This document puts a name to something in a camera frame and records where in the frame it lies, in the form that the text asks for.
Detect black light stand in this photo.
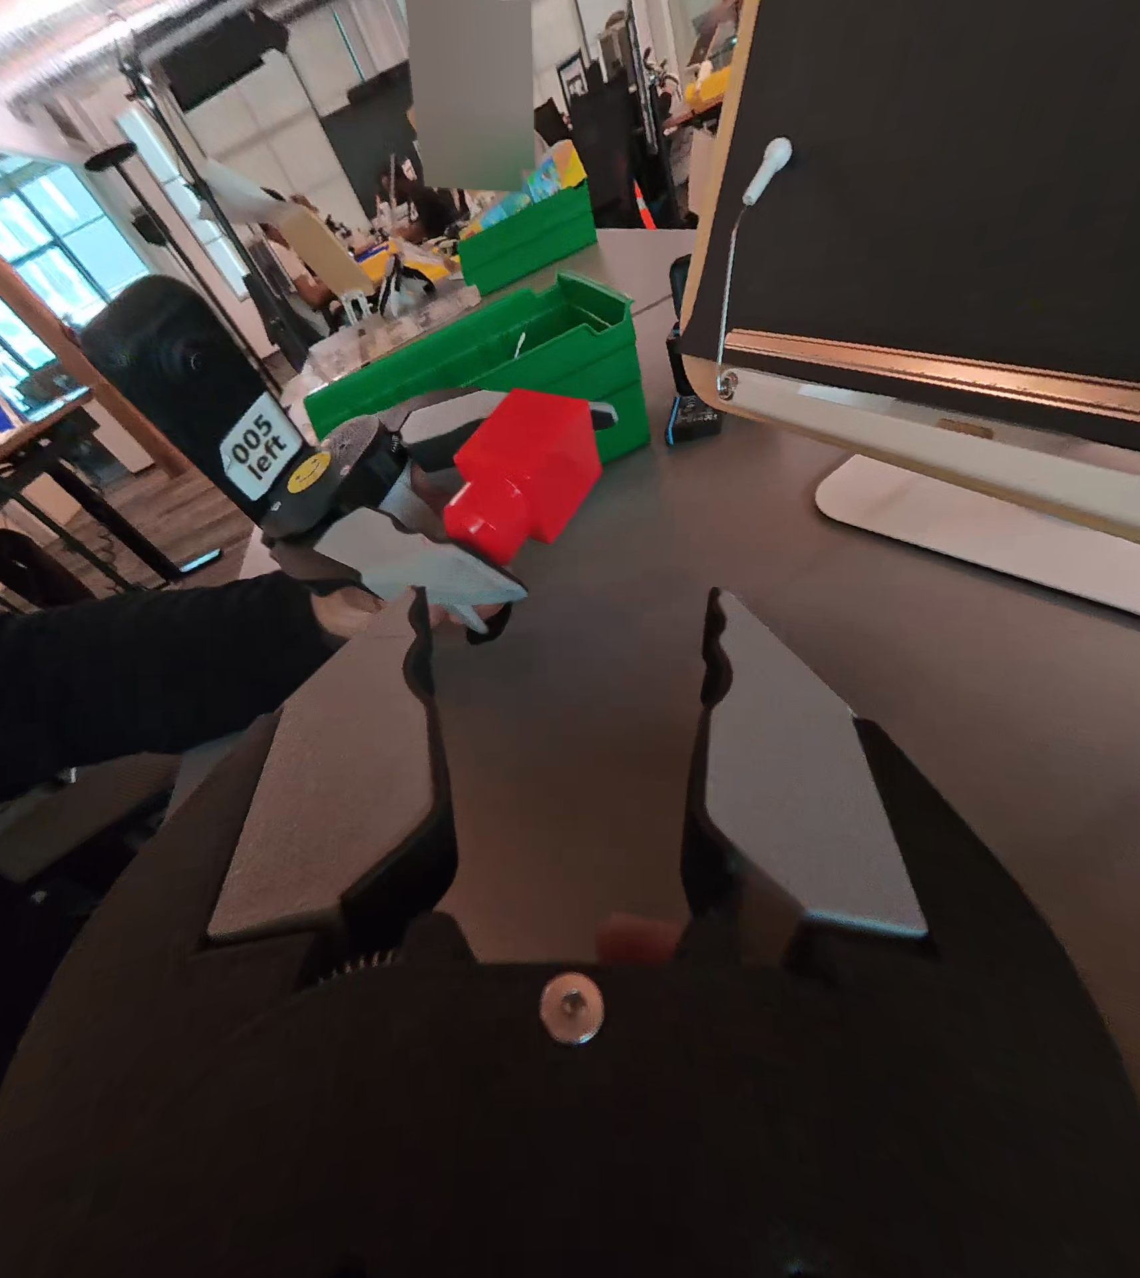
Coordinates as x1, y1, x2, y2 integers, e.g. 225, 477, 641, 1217
83, 142, 284, 369

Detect black charger with display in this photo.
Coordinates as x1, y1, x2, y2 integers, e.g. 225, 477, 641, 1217
666, 254, 696, 401

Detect wooden book stand white base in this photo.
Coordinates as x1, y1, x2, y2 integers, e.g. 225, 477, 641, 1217
679, 0, 1140, 639

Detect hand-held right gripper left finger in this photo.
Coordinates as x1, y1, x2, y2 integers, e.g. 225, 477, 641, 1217
205, 587, 459, 945

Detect small green plastic bin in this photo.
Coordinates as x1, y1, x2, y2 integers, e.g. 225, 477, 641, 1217
457, 184, 598, 297

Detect side desk with blue bins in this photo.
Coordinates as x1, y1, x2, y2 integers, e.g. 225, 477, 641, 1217
0, 383, 104, 503

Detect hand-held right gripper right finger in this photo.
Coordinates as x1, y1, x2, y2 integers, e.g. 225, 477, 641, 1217
679, 587, 931, 955

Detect black battery blue edge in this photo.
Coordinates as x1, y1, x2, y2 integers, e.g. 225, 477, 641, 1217
664, 391, 727, 447

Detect red toy building block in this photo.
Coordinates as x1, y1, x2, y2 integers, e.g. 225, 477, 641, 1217
442, 389, 603, 567

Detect wooden post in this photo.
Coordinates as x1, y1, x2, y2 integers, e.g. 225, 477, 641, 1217
0, 180, 192, 483

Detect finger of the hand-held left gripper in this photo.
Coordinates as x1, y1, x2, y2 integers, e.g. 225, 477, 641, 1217
313, 502, 531, 612
398, 389, 623, 478

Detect person's left hand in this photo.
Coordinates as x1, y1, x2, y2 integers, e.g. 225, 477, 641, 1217
310, 583, 386, 640

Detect white foam board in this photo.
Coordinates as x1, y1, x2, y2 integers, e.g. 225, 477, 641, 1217
198, 157, 378, 298

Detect colourful printed box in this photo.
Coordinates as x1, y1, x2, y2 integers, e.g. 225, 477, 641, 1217
474, 140, 589, 236

